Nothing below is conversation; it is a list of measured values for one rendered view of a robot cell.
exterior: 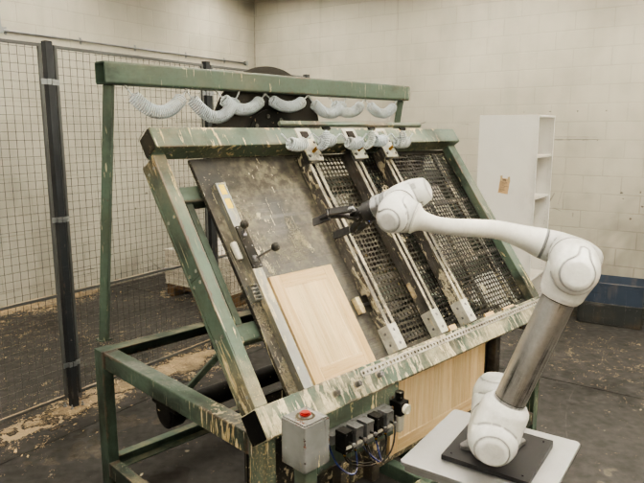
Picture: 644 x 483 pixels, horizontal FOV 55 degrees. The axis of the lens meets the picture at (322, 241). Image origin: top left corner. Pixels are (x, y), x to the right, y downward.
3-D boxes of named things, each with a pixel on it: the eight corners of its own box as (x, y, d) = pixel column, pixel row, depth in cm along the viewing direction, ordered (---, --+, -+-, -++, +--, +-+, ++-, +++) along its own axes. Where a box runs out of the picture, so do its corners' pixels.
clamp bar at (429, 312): (429, 339, 302) (465, 320, 286) (329, 140, 333) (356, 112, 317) (441, 334, 309) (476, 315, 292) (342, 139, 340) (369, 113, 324)
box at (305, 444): (305, 477, 205) (304, 427, 202) (281, 464, 214) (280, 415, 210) (330, 464, 213) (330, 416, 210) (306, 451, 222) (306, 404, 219)
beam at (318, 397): (252, 448, 224) (267, 441, 217) (240, 417, 228) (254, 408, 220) (535, 320, 377) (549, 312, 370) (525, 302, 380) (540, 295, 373)
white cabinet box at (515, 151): (526, 322, 615) (539, 114, 579) (471, 313, 647) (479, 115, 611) (542, 309, 665) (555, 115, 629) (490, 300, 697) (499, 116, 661)
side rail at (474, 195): (518, 305, 375) (533, 297, 367) (435, 155, 404) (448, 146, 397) (525, 303, 380) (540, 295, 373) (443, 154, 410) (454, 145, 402)
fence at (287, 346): (298, 392, 241) (304, 389, 238) (211, 187, 267) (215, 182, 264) (308, 388, 245) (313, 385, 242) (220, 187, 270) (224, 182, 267)
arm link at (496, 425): (507, 449, 210) (506, 487, 189) (462, 428, 213) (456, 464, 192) (608, 247, 186) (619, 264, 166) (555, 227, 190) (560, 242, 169)
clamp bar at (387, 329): (385, 356, 278) (422, 336, 262) (283, 140, 310) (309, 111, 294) (400, 351, 285) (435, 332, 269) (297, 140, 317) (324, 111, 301)
